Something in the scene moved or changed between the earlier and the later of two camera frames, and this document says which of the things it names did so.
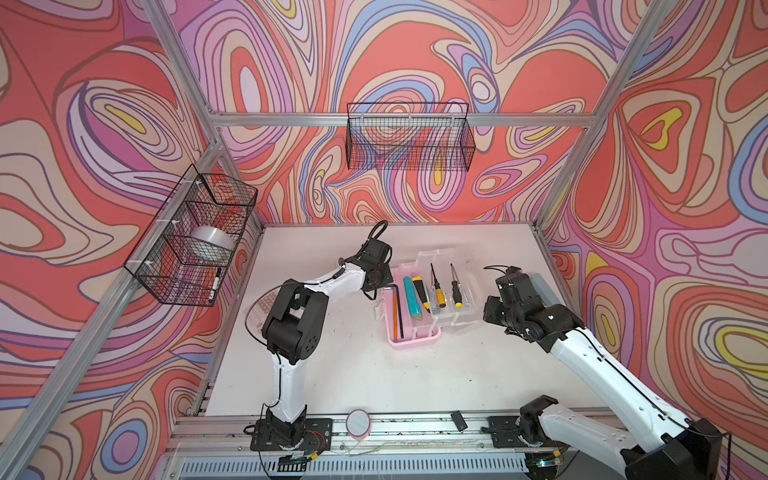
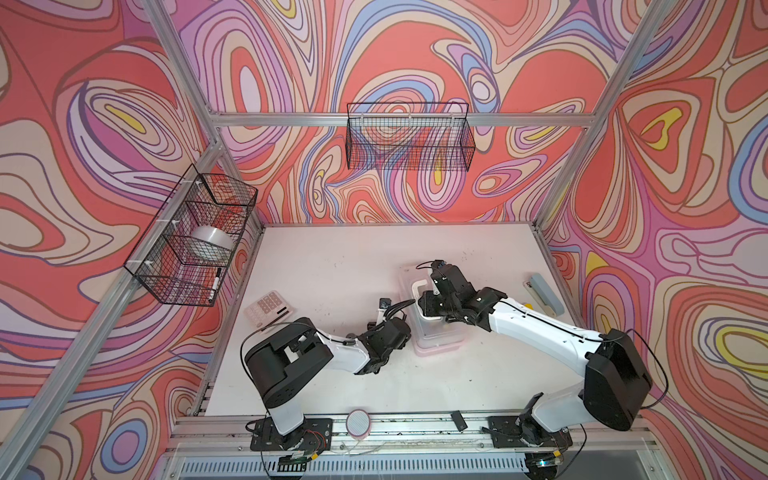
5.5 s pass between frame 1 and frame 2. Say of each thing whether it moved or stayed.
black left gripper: moved
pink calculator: stayed
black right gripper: moved
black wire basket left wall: stayed
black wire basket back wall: stayed
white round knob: stayed
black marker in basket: stayed
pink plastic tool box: moved
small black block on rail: stayed
